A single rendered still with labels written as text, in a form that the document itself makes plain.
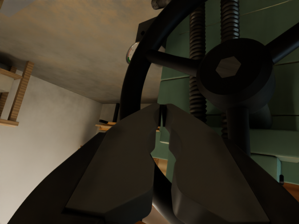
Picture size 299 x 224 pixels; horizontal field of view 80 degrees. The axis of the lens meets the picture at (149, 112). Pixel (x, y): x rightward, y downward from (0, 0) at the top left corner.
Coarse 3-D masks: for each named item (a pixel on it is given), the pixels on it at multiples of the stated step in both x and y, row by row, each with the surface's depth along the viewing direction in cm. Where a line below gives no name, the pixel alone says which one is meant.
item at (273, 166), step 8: (168, 160) 28; (256, 160) 21; (264, 160) 20; (272, 160) 20; (168, 168) 27; (264, 168) 20; (272, 168) 20; (280, 168) 23; (168, 176) 27; (272, 176) 19; (280, 176) 21
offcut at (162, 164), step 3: (159, 159) 41; (159, 162) 41; (162, 162) 40; (165, 162) 40; (159, 165) 41; (162, 165) 40; (165, 165) 40; (159, 168) 41; (162, 168) 40; (165, 168) 40; (162, 171) 40; (165, 171) 39; (165, 174) 39
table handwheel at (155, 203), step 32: (192, 0) 22; (160, 32) 23; (288, 32) 14; (160, 64) 23; (192, 64) 19; (224, 64) 15; (256, 64) 13; (128, 96) 23; (224, 96) 14; (256, 96) 14; (256, 128) 28; (160, 192) 17
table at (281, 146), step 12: (156, 132) 42; (168, 132) 29; (252, 132) 22; (264, 132) 21; (276, 132) 20; (288, 132) 20; (156, 144) 41; (168, 144) 39; (252, 144) 21; (264, 144) 21; (276, 144) 20; (288, 144) 19; (156, 156) 40; (276, 156) 21; (288, 156) 19; (288, 168) 26; (288, 180) 26
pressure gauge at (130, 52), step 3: (138, 42) 44; (132, 45) 46; (135, 45) 45; (129, 48) 46; (132, 48) 46; (135, 48) 45; (129, 51) 46; (132, 51) 45; (126, 54) 46; (129, 54) 46; (132, 54) 45; (126, 57) 46; (129, 57) 45; (126, 60) 45; (129, 60) 45
